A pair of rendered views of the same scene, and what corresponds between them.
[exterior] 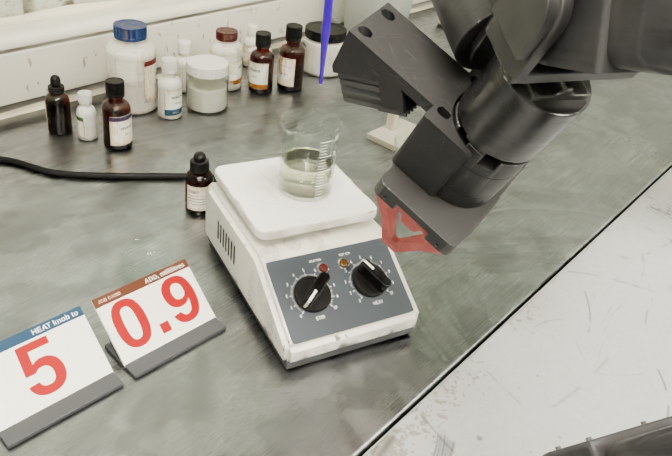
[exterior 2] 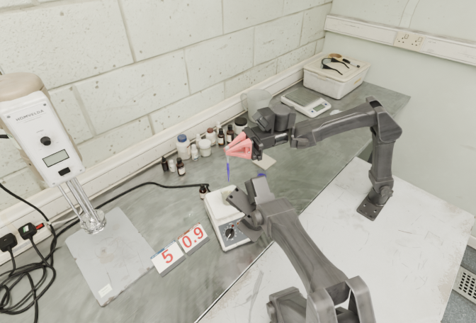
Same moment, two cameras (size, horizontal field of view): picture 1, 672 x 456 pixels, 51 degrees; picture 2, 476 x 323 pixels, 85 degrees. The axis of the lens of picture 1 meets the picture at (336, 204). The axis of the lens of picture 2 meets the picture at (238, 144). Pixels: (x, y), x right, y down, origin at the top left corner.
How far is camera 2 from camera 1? 0.43 m
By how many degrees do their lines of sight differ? 10
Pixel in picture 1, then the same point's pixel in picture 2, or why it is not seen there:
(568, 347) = not seen: hidden behind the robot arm
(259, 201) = (216, 207)
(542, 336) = not seen: hidden behind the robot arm
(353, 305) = (240, 234)
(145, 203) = (189, 195)
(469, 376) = (270, 251)
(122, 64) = (180, 148)
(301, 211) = (227, 210)
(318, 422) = (231, 267)
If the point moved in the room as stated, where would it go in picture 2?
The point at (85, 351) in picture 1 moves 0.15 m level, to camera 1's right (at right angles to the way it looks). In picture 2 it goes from (176, 251) to (221, 256)
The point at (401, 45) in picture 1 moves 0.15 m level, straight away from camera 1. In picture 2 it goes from (239, 198) to (248, 161)
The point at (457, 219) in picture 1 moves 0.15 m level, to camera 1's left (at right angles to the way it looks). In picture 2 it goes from (256, 234) to (202, 227)
